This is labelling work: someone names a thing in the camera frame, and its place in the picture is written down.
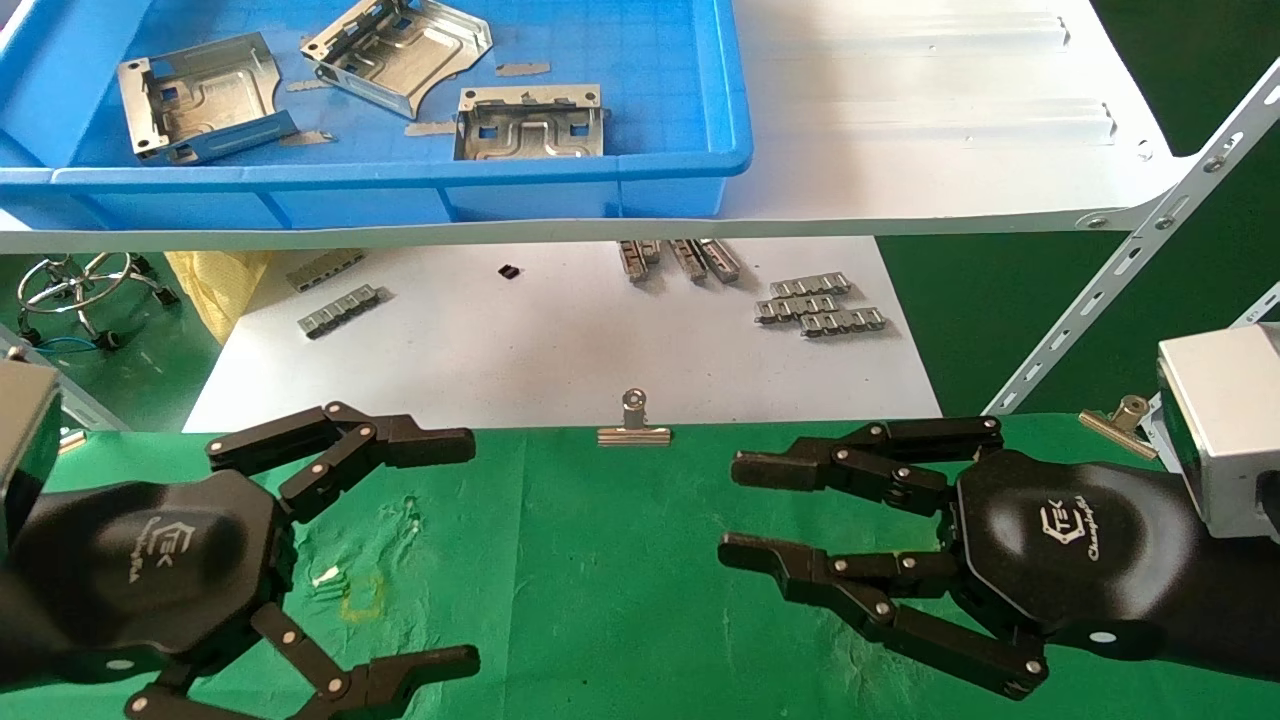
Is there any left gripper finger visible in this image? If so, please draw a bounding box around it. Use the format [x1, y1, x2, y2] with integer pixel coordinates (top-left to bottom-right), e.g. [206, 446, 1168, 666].
[207, 401, 477, 523]
[125, 603, 481, 720]

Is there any yellow plastic bag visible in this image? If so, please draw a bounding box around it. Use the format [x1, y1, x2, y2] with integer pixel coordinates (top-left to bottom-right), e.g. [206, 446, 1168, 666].
[165, 250, 271, 346]

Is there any white ribbed shelf panel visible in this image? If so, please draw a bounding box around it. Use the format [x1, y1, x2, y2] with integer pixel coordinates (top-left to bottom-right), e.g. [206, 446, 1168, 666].
[0, 0, 1196, 254]

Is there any black stool with chrome base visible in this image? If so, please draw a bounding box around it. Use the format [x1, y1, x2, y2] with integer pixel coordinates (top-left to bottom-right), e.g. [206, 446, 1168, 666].
[15, 252, 181, 351]

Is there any brass binder clip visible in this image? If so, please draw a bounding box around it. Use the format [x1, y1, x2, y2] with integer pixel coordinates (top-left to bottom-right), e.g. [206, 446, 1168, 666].
[1078, 395, 1161, 461]

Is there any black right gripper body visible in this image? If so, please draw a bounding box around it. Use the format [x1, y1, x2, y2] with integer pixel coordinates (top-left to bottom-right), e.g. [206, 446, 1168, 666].
[948, 450, 1201, 658]

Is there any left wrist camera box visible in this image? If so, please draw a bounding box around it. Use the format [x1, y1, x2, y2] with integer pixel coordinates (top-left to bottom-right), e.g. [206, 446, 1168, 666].
[0, 360, 63, 561]

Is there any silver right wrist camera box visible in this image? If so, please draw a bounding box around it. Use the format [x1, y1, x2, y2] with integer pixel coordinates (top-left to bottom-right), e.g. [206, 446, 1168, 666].
[1157, 322, 1280, 541]

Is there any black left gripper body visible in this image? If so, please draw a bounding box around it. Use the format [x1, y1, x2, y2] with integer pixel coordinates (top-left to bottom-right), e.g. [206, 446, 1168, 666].
[10, 470, 297, 683]

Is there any blue plastic bin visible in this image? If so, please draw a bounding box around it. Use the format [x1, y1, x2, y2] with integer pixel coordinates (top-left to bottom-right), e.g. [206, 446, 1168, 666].
[0, 0, 753, 231]

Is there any silver stamped metal bracket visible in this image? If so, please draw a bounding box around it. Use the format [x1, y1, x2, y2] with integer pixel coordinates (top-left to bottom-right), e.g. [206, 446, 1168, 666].
[300, 0, 494, 119]
[118, 32, 299, 164]
[453, 84, 607, 161]

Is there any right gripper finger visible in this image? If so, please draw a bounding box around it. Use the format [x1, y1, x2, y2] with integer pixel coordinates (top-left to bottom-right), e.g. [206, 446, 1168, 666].
[717, 533, 1049, 699]
[731, 415, 1004, 517]

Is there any green table cloth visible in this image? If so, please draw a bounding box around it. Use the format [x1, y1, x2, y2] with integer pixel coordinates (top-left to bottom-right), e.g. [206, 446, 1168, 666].
[0, 412, 1280, 720]

